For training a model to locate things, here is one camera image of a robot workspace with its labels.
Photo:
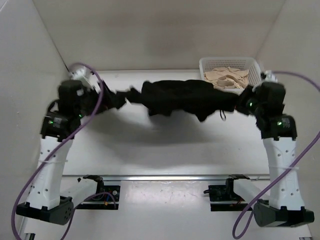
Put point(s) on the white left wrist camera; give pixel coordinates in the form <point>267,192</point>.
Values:
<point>82,74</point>

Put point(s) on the beige trousers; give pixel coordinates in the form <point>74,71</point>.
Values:
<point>227,78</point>

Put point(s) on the white plastic basket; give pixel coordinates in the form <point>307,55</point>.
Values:
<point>243,63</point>

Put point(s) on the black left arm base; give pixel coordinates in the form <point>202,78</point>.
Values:
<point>104,202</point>

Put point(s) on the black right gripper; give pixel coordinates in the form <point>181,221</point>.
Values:
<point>247,92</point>

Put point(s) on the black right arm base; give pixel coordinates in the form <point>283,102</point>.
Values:
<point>222,201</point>

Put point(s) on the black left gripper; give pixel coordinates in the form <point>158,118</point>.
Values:
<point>109,102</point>

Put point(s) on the black trousers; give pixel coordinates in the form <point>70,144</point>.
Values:
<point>163,97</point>

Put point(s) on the silver front aluminium rail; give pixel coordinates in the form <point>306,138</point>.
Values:
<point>254,177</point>

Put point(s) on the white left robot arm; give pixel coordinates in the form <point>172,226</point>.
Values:
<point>46,202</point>

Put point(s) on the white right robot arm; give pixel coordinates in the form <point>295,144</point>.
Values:
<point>285,206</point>

